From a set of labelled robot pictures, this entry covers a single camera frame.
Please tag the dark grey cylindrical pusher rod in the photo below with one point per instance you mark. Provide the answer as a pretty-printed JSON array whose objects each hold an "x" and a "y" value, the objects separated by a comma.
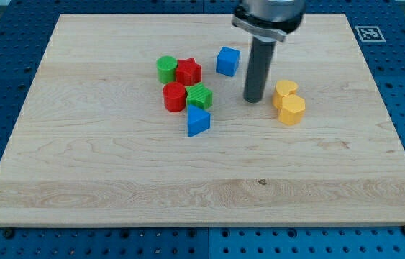
[{"x": 261, "y": 53}]

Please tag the green star block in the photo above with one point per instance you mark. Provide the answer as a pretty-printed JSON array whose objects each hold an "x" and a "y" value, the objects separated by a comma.
[{"x": 200, "y": 96}]

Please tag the red star block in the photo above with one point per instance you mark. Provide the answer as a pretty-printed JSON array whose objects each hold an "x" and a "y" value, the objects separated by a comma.
[{"x": 188, "y": 72}]

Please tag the blue triangle block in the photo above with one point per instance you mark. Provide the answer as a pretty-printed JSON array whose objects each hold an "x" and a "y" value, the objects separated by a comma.
[{"x": 198, "y": 120}]

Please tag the blue cube block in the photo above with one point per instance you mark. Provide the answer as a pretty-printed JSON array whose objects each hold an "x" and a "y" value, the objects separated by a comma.
[{"x": 227, "y": 61}]

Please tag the yellow heart block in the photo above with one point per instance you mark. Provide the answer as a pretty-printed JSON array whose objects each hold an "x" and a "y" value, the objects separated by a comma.
[{"x": 282, "y": 89}]

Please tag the yellow hexagon block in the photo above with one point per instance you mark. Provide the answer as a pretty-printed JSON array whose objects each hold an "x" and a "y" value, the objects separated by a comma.
[{"x": 292, "y": 110}]

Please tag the red cylinder block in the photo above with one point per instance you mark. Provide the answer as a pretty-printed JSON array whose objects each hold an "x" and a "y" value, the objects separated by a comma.
[{"x": 174, "y": 94}]

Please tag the green cylinder block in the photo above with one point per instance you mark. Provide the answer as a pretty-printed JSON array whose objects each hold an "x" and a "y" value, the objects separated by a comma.
[{"x": 166, "y": 68}]

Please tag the white fiducial marker tag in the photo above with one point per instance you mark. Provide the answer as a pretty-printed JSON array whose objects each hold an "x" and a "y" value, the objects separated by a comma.
[{"x": 370, "y": 33}]

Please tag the light wooden board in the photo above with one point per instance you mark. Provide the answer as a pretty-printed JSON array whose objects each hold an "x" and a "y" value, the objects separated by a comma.
[{"x": 94, "y": 145}]

